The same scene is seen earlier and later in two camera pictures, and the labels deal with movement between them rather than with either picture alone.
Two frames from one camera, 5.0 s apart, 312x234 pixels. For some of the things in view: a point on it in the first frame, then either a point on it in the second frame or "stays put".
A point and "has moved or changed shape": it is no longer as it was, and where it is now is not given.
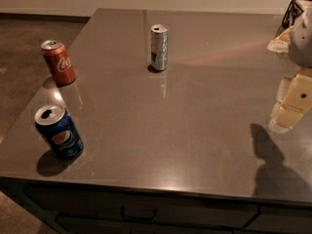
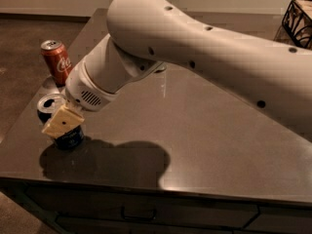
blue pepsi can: x=56 y=126 has moved or changed shape
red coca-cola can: x=58 y=60 stays put
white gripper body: x=301 y=44 → x=84 y=89
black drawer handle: x=137 y=217 stays put
